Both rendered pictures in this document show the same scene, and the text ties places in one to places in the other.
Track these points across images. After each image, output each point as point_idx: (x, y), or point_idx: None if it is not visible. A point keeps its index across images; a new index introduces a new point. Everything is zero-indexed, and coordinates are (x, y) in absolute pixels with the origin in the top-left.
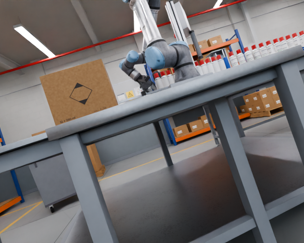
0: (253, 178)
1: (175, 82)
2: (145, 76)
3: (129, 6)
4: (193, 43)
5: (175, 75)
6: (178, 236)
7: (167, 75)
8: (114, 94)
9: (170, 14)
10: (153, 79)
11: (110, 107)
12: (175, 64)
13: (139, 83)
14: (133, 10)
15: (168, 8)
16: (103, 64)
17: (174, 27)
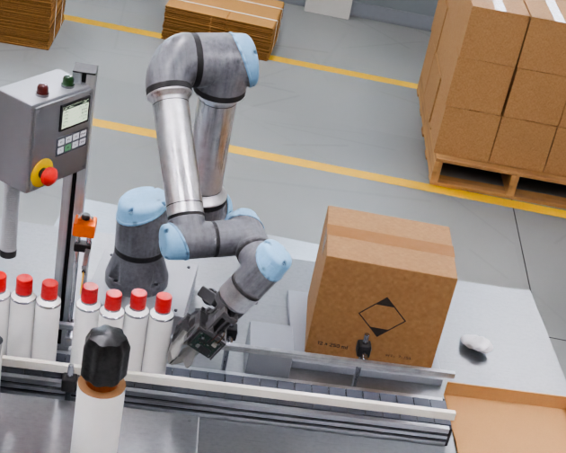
0: None
1: (168, 274)
2: (213, 288)
3: (243, 96)
4: (18, 204)
5: (164, 262)
6: None
7: (121, 307)
8: (313, 281)
9: (93, 106)
10: (128, 365)
11: (313, 244)
12: None
13: (225, 325)
14: (233, 104)
15: (95, 88)
16: (325, 216)
17: (89, 150)
